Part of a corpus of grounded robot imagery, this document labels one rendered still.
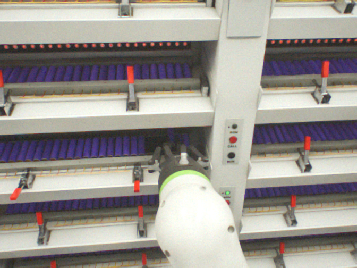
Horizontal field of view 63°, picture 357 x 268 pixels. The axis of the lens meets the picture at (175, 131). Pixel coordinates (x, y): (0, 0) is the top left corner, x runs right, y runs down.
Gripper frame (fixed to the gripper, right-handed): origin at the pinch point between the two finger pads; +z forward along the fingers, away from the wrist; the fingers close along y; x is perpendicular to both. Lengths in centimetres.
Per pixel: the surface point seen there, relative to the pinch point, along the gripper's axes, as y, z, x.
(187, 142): -4.2, 4.9, 1.1
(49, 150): 32.2, 4.8, 1.4
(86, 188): 21.7, -4.1, 8.5
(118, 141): 14.4, 6.3, 0.3
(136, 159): 9.5, 0.0, 3.4
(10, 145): 42.5, 6.6, 0.3
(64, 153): 28.2, 3.6, 2.0
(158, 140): 3.6, 8.2, 1.3
